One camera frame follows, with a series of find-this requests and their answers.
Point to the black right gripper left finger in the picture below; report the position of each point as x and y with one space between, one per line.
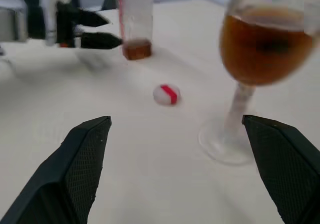
62 184

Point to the white red-striped bottle cap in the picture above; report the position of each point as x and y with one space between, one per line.
162 97

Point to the clear cup with brown liquid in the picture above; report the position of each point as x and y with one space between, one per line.
137 48

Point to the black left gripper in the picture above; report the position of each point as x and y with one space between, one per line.
65 26

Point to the clear wine glass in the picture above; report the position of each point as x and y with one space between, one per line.
262 46

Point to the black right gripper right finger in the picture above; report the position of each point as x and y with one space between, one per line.
287 171

